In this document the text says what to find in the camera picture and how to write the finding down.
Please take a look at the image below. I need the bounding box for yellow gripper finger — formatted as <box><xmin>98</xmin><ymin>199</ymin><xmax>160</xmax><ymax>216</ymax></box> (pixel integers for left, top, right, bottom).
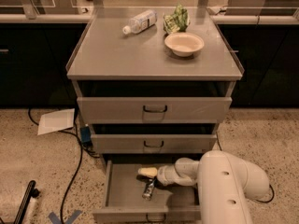
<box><xmin>138</xmin><ymin>167</ymin><xmax>158</xmax><ymax>178</ymax></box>

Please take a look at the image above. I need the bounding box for grey drawer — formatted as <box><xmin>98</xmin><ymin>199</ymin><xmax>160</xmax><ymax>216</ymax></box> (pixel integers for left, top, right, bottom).
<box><xmin>93</xmin><ymin>160</ymin><xmax>201</xmax><ymax>224</ymax></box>
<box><xmin>78</xmin><ymin>81</ymin><xmax>232</xmax><ymax>124</ymax></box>
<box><xmin>91</xmin><ymin>123</ymin><xmax>216</xmax><ymax>154</ymax></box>

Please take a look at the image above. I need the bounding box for grey top drawer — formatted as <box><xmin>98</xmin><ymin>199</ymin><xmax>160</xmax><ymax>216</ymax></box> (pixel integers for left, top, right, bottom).
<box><xmin>78</xmin><ymin>81</ymin><xmax>232</xmax><ymax>124</ymax></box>

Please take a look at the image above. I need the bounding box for white paper sheet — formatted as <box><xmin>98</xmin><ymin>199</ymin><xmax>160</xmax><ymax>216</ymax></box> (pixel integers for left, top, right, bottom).
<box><xmin>37</xmin><ymin>108</ymin><xmax>75</xmax><ymax>135</ymax></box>

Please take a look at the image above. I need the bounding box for silver blue redbull can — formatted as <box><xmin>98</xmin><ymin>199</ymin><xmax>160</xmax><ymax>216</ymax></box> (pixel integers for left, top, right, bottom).
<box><xmin>142</xmin><ymin>178</ymin><xmax>156</xmax><ymax>201</ymax></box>

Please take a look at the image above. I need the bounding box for black bar tool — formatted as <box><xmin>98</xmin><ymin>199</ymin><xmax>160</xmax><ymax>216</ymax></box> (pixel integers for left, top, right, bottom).
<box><xmin>13</xmin><ymin>180</ymin><xmax>40</xmax><ymax>224</ymax></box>

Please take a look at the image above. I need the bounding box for blue power adapter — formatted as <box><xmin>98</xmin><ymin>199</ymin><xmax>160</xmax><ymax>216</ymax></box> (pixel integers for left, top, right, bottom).
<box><xmin>80</xmin><ymin>126</ymin><xmax>93</xmax><ymax>147</ymax></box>

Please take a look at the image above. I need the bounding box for green chip bag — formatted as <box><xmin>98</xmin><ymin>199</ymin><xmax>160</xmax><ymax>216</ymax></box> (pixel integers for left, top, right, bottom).
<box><xmin>164</xmin><ymin>4</ymin><xmax>190</xmax><ymax>35</ymax></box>

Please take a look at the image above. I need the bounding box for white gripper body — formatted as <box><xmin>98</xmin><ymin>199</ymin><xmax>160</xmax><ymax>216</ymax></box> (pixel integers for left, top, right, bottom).
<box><xmin>157</xmin><ymin>165</ymin><xmax>178</xmax><ymax>186</ymax></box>

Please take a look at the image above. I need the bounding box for clear plastic water bottle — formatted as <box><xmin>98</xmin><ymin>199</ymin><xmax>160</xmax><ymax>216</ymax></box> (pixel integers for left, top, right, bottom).
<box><xmin>122</xmin><ymin>9</ymin><xmax>157</xmax><ymax>35</ymax></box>

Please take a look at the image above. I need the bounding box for grey drawer cabinet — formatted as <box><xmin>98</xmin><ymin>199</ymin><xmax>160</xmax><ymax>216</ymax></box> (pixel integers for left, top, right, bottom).
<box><xmin>64</xmin><ymin>7</ymin><xmax>245</xmax><ymax>170</ymax></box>

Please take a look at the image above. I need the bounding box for long background counter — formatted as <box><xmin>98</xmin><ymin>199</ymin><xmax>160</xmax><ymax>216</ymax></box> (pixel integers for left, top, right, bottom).
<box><xmin>0</xmin><ymin>7</ymin><xmax>299</xmax><ymax>26</ymax></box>

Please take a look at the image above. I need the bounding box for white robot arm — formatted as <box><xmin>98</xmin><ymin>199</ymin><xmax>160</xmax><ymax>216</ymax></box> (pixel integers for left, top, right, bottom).
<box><xmin>138</xmin><ymin>150</ymin><xmax>269</xmax><ymax>224</ymax></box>

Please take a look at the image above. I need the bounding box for grey middle drawer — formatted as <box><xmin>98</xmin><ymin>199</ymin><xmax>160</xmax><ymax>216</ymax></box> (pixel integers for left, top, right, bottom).
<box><xmin>91</xmin><ymin>123</ymin><xmax>216</xmax><ymax>154</ymax></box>

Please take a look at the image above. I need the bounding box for black cable left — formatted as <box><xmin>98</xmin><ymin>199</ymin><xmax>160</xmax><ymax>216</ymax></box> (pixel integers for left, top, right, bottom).
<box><xmin>27</xmin><ymin>107</ymin><xmax>101</xmax><ymax>224</ymax></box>

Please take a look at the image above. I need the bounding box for grey bottom drawer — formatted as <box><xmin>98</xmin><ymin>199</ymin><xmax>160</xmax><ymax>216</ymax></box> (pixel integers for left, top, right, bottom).
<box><xmin>93</xmin><ymin>160</ymin><xmax>201</xmax><ymax>224</ymax></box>

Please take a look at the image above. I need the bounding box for white bowl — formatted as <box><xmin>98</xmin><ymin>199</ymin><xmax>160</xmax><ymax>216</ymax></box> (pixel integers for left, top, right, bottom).
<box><xmin>164</xmin><ymin>33</ymin><xmax>205</xmax><ymax>57</ymax></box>

